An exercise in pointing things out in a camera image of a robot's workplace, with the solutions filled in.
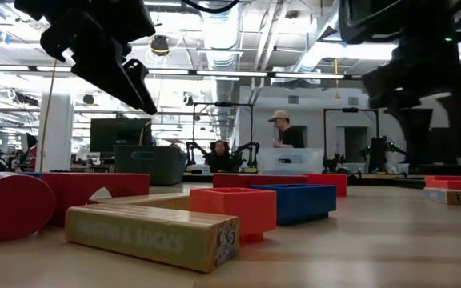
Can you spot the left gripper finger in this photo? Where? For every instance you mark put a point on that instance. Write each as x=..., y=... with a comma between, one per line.
x=142, y=86
x=102, y=68

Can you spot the orange rectangular block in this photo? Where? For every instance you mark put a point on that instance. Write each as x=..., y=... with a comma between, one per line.
x=442, y=178
x=454, y=186

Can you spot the printed wooden block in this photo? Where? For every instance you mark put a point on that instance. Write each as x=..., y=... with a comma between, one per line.
x=442, y=196

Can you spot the red rectangular block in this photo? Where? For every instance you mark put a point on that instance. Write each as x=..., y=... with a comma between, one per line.
x=254, y=180
x=328, y=184
x=66, y=192

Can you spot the plain wooden block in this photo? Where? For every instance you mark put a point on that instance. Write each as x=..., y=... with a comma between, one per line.
x=142, y=200

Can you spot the wooden block Muffin Socks print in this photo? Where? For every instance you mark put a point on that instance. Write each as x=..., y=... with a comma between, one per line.
x=142, y=236

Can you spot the orange square building brick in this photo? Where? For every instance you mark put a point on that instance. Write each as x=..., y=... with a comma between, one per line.
x=234, y=208

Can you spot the red cylinder block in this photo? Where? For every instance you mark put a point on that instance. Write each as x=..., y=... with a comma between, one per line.
x=12, y=206

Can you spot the background black robot arm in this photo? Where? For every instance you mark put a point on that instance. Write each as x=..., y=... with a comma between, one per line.
x=194, y=150
x=248, y=149
x=376, y=152

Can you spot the ceiling tube light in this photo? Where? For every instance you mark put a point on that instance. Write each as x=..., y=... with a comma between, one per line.
x=230, y=73
x=308, y=75
x=2, y=68
x=168, y=72

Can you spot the black ceiling dome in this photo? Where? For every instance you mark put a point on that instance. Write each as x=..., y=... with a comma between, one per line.
x=159, y=45

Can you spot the black computer monitor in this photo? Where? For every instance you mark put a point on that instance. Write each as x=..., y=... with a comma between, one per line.
x=120, y=134

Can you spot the white background bin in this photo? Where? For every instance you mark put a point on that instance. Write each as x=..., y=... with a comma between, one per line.
x=352, y=167

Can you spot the white pillar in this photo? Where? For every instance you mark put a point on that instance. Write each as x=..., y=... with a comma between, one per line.
x=60, y=132

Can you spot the teal plastic bin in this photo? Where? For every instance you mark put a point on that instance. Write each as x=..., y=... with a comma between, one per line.
x=150, y=164

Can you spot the yellow hanging pendant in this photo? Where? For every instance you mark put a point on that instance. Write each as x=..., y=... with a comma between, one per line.
x=337, y=94

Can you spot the white box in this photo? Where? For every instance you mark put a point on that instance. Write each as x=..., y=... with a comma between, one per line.
x=201, y=169

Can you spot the person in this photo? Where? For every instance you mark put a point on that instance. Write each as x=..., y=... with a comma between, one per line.
x=290, y=136
x=220, y=160

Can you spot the clear plastic bin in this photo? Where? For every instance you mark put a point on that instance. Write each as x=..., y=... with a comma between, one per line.
x=290, y=154

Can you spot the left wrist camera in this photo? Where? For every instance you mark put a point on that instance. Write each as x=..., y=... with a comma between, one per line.
x=130, y=20

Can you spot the black aluminium table frame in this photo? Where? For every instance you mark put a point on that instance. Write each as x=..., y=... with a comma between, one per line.
x=374, y=181

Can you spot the black gantry frame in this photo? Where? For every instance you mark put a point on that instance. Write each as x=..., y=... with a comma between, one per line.
x=222, y=104
x=350, y=109

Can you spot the silver ceiling duct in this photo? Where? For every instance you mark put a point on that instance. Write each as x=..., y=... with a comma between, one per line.
x=222, y=48
x=314, y=52

